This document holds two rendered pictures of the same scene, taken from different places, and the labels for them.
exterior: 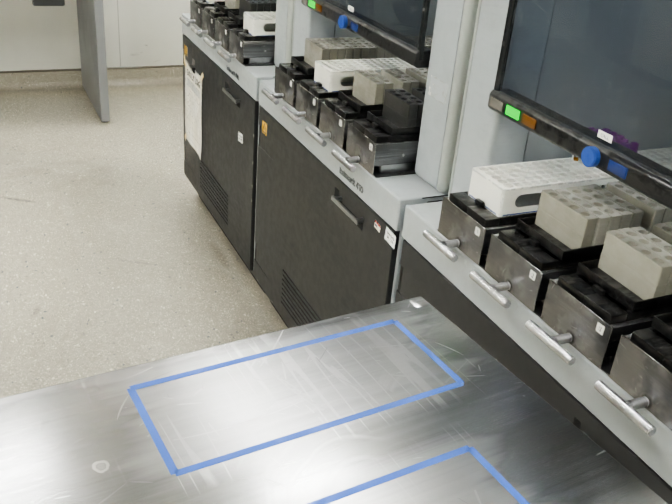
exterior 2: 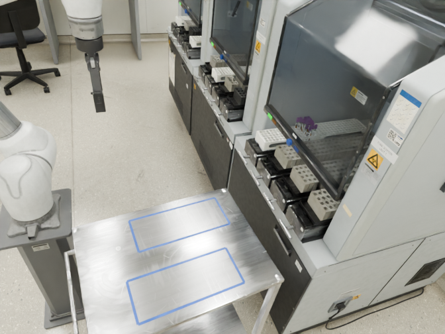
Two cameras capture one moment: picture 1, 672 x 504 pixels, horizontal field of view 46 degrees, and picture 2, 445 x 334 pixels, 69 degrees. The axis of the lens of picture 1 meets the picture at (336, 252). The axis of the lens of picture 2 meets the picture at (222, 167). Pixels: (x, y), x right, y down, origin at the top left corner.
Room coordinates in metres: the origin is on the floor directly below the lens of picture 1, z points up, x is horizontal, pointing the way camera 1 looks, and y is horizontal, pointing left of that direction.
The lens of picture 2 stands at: (-0.04, -0.13, 1.77)
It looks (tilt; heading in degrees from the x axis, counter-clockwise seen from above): 41 degrees down; 2
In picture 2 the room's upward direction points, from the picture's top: 8 degrees clockwise
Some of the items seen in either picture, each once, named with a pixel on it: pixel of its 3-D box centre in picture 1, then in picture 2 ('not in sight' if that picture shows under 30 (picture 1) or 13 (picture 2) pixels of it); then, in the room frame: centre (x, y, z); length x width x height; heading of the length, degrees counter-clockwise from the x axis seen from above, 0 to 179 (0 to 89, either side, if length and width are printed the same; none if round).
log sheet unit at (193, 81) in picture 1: (190, 107); (170, 65); (2.80, 0.58, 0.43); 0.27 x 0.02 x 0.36; 27
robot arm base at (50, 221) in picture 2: not in sight; (33, 214); (0.70, 0.60, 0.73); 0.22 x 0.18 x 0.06; 27
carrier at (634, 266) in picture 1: (633, 266); (299, 179); (1.00, -0.42, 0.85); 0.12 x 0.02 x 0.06; 26
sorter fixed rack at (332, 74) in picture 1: (375, 76); (235, 74); (1.95, -0.06, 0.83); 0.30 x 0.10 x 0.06; 117
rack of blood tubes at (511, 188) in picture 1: (553, 186); (285, 138); (1.32, -0.38, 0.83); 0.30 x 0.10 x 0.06; 116
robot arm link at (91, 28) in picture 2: not in sight; (86, 24); (0.85, 0.34, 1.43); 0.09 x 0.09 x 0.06
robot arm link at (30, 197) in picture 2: not in sight; (24, 183); (0.73, 0.62, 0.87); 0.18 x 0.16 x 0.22; 20
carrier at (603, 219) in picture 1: (577, 219); (287, 156); (1.15, -0.38, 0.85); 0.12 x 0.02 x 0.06; 26
